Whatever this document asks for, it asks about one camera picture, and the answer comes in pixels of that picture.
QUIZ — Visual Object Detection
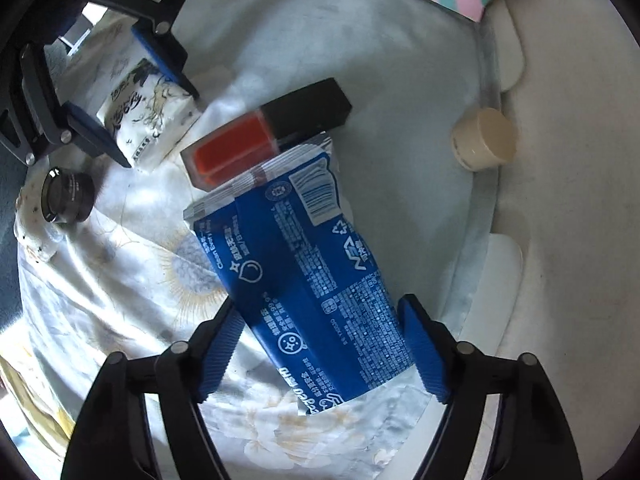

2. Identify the black round lens cap jar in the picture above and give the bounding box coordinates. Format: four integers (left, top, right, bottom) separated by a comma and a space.
41, 167, 96, 224

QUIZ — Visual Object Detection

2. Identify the red lip gloss black cap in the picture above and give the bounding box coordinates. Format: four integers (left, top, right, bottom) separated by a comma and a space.
180, 78, 352, 192

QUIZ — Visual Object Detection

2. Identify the white tissue packet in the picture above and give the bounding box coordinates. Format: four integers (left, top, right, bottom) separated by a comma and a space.
96, 58, 201, 174

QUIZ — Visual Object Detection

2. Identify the beige round lid jar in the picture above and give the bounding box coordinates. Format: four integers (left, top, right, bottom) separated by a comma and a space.
450, 107, 516, 172

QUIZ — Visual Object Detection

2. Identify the blue wet wipes packet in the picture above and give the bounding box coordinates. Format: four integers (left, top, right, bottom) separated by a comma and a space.
183, 134, 412, 414

